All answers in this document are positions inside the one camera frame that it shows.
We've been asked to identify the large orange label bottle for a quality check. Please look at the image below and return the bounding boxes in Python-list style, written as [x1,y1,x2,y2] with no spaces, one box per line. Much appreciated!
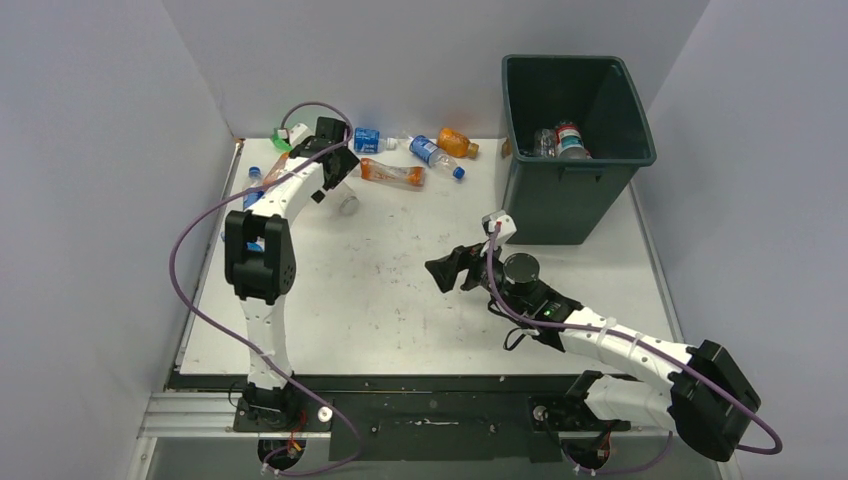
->
[262,152,289,187]

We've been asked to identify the green plastic bottle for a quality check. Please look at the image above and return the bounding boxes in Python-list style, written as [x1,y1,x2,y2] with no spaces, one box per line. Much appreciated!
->
[270,131,292,152]

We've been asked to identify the clear bottle silver cap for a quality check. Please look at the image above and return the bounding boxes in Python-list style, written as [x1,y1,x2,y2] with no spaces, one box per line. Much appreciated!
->
[326,181,360,216]

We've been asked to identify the dark green plastic bin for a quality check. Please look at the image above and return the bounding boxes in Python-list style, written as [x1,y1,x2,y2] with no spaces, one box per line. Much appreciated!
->
[495,54,657,245]

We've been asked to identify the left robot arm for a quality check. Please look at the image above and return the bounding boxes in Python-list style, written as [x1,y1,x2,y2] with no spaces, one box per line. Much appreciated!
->
[224,117,358,431]

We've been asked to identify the Nongfu bottle red white label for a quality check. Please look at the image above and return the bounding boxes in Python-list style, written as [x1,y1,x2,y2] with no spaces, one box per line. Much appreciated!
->
[555,121,590,160]

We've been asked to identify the flattened orange label bottle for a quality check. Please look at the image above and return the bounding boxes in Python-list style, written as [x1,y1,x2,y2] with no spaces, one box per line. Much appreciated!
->
[360,158,425,188]

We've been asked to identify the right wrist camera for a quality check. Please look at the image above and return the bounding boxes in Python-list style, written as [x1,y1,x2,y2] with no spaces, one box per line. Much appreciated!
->
[482,210,517,250]

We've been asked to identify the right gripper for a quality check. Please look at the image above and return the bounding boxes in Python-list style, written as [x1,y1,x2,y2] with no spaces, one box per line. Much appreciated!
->
[426,235,528,317]

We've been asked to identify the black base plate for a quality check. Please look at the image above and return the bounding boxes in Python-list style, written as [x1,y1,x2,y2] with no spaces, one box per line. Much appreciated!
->
[232,375,630,463]

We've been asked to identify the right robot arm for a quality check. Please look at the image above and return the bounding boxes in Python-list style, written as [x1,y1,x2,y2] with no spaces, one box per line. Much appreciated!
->
[425,243,761,462]

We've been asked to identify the clear bottle blue label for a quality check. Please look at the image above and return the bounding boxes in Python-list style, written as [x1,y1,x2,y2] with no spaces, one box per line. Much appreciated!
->
[353,127,398,154]

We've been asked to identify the blue label bottle blue cap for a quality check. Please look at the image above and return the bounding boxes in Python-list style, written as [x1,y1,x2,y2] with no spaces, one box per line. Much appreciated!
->
[408,135,465,181]

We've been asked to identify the blue label bottle edge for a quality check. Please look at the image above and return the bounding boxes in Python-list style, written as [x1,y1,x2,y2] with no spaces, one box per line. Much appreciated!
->
[219,230,264,253]

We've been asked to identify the large Pepsi bottle blue cap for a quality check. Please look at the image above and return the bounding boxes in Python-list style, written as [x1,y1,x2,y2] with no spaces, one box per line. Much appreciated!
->
[532,128,557,158]

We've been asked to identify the slim blue label bottle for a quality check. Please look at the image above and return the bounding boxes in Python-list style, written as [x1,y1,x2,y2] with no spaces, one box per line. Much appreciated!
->
[242,166,264,210]

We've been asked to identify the orange juice bottle far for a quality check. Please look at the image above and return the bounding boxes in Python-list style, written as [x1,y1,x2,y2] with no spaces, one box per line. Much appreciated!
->
[437,127,479,159]

